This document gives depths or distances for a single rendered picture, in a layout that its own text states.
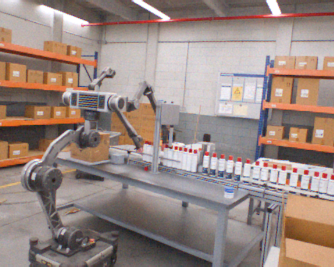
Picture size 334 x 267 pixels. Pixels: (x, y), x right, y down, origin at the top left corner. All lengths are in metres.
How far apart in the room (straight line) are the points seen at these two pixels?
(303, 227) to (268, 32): 6.03
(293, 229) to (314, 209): 0.14
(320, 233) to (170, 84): 6.62
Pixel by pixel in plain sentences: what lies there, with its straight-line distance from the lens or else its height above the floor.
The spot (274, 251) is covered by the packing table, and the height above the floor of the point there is 0.78.
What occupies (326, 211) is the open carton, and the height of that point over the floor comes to 1.06.
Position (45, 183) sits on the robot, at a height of 0.88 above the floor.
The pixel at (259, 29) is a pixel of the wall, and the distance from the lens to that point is 7.34.
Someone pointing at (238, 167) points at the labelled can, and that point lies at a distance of 2.59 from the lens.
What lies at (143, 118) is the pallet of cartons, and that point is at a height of 1.07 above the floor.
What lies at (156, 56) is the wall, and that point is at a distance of 8.05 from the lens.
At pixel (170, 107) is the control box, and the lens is 2.75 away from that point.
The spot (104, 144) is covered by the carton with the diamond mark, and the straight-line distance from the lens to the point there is 3.11.
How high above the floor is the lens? 1.52
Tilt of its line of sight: 6 degrees down
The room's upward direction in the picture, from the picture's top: 5 degrees clockwise
